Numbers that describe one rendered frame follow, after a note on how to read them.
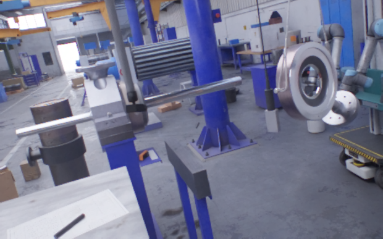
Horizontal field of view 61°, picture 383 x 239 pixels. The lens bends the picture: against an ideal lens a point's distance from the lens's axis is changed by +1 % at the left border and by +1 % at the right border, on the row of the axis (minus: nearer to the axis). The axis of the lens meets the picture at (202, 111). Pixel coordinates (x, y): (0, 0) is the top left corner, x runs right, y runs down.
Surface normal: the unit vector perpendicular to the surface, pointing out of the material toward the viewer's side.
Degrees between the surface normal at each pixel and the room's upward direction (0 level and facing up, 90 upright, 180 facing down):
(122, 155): 90
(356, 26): 90
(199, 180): 90
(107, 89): 45
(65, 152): 90
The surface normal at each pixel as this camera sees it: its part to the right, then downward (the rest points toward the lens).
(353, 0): 0.30, 0.18
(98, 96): 0.11, -0.55
